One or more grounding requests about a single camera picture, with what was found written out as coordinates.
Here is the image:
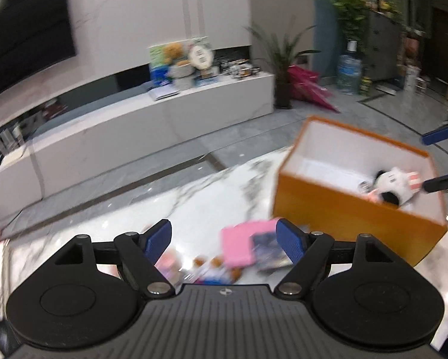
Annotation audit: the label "grey drawer cabinet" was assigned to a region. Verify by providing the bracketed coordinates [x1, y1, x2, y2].
[362, 9, 404, 83]

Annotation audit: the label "round white hand fan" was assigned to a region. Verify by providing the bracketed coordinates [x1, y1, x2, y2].
[188, 43, 214, 70]

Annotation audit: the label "white notepad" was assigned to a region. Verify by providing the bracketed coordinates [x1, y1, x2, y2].
[149, 86, 180, 101]

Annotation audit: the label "brown bear plush blue outfit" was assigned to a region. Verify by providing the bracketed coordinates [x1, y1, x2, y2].
[192, 254, 243, 285]

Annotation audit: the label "orange cardboard box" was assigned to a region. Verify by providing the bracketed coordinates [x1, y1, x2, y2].
[272, 116, 448, 268]

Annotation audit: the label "dark door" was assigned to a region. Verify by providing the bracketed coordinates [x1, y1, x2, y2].
[422, 7, 448, 83]

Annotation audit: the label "green blue painting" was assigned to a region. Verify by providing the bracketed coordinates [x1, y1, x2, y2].
[148, 43, 172, 86]

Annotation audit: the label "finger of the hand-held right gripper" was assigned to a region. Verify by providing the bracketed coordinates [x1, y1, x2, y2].
[422, 172, 448, 197]
[420, 109, 448, 147]

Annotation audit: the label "white marble TV cabinet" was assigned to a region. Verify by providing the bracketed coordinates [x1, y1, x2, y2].
[0, 72, 276, 222]

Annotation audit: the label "black white checkered toys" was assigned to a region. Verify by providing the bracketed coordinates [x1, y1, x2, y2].
[214, 58, 263, 80]

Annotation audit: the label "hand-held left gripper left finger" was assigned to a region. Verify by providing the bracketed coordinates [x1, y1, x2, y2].
[54, 219, 174, 299]

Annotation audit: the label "blue water bottle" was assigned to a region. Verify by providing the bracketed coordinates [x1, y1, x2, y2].
[336, 41, 363, 95]

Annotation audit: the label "green pothos plant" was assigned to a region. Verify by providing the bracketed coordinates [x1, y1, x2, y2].
[327, 0, 404, 42]

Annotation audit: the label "brown teddy bear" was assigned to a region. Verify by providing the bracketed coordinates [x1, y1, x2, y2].
[163, 43, 183, 64]

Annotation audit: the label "black television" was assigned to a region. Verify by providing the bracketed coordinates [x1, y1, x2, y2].
[0, 0, 77, 105]

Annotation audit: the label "long-leaf potted plant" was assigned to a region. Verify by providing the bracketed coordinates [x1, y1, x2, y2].
[243, 15, 322, 110]

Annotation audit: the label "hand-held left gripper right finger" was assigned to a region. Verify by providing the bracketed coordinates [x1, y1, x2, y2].
[276, 218, 394, 299]

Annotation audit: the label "white pink plush toy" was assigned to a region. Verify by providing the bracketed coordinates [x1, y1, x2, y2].
[359, 167, 423, 207]

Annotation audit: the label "flat white scale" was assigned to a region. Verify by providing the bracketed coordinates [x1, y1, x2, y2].
[376, 82, 403, 94]

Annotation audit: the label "pink umbrella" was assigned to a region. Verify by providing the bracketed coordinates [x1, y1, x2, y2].
[287, 65, 340, 114]

